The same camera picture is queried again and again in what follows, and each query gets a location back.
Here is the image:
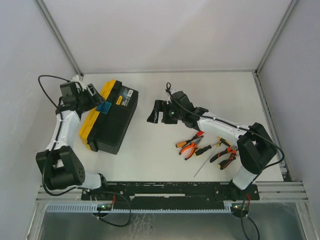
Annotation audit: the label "yellow black plastic toolbox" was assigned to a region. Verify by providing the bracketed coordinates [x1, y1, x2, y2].
[79, 79, 139, 155]

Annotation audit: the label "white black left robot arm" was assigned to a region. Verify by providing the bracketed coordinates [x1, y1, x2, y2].
[35, 75, 105, 197]

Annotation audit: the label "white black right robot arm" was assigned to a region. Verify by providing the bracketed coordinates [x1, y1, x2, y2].
[147, 90, 283, 190]

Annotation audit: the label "orange needle nose pliers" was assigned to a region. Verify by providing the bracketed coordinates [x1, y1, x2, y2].
[179, 137, 203, 161]

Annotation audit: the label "black orange long screwdriver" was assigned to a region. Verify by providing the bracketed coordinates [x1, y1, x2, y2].
[193, 143, 220, 156]

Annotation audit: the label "thin metal rod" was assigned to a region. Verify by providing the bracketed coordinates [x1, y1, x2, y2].
[193, 146, 218, 178]

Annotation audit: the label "yellow black small screwdriver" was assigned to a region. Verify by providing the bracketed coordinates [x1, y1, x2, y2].
[217, 136, 231, 148]

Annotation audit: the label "black orange combination pliers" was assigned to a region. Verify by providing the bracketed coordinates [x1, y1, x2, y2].
[209, 147, 238, 170]

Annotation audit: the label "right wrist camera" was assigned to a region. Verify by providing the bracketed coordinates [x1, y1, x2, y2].
[165, 87, 178, 96]

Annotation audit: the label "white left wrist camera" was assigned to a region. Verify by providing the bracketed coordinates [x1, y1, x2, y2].
[71, 74, 88, 91]

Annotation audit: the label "red handled screwdriver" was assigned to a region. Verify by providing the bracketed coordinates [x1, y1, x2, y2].
[186, 131, 204, 144]

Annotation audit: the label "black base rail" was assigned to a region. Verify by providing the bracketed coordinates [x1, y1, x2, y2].
[96, 181, 260, 202]

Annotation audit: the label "grey cable duct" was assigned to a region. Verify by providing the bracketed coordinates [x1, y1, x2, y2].
[46, 202, 232, 214]

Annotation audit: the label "left base black cable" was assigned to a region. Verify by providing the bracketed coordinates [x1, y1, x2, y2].
[96, 196, 132, 228]

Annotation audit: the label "base black cable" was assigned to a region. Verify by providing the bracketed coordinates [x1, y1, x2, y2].
[96, 196, 132, 228]
[238, 189, 261, 240]

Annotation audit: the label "right base black cable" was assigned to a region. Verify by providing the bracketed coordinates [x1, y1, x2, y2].
[238, 189, 261, 240]

